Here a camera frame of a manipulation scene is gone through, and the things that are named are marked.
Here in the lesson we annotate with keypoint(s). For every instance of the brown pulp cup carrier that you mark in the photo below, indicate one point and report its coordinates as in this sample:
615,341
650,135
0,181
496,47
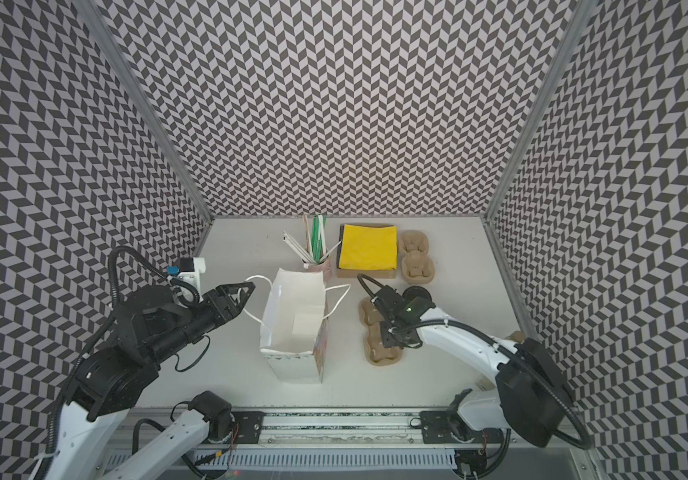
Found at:
376,353

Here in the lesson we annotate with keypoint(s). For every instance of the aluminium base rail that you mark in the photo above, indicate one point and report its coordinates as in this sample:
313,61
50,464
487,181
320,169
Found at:
347,440

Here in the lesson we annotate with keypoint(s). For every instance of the aluminium frame corner post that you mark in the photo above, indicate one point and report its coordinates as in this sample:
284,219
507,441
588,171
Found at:
567,45

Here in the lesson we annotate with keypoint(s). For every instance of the black takeout coffee cup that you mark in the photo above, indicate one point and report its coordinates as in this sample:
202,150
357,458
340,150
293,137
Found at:
417,292

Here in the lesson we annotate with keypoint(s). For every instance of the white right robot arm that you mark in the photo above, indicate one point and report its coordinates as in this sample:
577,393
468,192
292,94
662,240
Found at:
530,394

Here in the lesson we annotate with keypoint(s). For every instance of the wooden stir stick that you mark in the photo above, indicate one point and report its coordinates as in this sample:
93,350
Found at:
307,235

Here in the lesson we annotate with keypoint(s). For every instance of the white patterned gift bag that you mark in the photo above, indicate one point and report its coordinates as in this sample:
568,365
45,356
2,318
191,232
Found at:
294,324

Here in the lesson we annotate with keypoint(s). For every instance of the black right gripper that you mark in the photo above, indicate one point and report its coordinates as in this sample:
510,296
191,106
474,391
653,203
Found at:
388,335

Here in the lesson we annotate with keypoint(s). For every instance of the pink metal bucket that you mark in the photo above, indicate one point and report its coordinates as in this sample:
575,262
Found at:
325,268

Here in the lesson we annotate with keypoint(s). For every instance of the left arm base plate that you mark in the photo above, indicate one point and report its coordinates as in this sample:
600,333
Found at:
247,425

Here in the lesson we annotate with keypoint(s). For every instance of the brown cardboard napkin box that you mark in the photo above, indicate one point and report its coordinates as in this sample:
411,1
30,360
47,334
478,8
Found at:
390,274

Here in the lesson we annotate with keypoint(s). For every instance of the stacked pulp cup carriers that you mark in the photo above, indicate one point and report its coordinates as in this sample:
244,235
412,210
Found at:
416,265

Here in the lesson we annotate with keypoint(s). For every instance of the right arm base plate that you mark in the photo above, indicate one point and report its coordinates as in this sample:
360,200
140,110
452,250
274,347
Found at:
440,427

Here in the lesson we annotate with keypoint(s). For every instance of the yellow paper napkin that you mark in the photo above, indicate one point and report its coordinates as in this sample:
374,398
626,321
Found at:
367,248

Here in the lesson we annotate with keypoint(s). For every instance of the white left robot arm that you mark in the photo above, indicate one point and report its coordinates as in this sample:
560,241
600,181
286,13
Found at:
104,380

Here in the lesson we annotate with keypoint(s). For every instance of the aluminium left corner post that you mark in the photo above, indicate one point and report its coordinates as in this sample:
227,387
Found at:
103,37

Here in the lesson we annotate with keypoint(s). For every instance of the green wrapped straw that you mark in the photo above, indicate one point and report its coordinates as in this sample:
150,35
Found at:
318,241

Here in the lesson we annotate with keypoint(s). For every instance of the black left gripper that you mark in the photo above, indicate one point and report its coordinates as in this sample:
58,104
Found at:
233,307

